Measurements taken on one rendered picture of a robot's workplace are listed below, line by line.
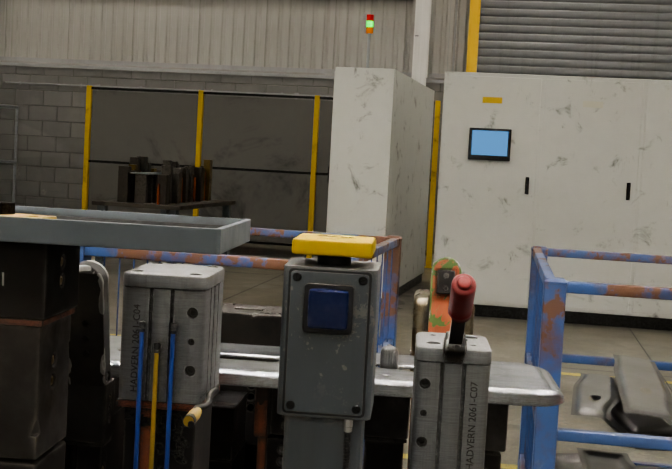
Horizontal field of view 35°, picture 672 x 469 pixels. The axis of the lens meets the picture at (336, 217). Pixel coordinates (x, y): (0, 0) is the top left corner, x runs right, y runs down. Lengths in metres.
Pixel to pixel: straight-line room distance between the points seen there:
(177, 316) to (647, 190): 8.04
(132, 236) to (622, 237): 8.21
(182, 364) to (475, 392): 0.26
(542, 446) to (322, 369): 2.07
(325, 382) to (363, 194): 8.12
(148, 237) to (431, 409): 0.33
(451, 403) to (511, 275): 7.92
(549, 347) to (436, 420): 1.84
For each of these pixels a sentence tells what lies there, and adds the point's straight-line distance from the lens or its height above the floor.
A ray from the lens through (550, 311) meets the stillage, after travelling 2.78.
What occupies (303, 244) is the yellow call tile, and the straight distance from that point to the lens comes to 0.79.
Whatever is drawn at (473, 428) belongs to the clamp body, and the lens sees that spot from 0.97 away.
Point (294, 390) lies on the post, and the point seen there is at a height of 1.05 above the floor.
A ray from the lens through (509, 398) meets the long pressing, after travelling 1.08.
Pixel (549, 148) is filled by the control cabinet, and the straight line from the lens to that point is 8.84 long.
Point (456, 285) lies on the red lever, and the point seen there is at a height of 1.13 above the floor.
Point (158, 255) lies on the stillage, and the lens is 3.00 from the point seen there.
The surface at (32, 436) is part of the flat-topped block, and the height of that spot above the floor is 1.00.
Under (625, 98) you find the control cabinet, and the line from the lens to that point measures 8.90.
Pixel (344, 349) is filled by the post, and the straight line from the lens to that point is 0.79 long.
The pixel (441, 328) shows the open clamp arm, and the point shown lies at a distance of 1.28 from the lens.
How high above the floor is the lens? 1.22
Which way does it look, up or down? 3 degrees down
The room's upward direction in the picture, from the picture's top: 3 degrees clockwise
